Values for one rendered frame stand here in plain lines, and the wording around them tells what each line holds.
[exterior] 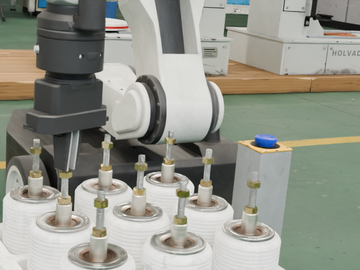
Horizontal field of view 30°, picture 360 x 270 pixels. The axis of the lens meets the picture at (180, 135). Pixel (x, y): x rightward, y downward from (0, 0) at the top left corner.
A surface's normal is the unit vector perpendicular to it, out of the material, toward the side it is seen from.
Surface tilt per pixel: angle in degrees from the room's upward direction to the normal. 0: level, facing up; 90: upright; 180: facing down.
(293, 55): 90
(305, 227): 0
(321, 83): 90
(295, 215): 0
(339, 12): 90
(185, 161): 46
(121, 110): 90
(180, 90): 55
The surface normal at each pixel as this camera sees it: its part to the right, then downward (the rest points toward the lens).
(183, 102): 0.47, -0.12
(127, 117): -0.87, 0.05
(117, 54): 0.47, 0.25
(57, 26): -0.22, 0.24
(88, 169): 0.40, -0.48
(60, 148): -0.64, 0.14
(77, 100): 0.76, 0.22
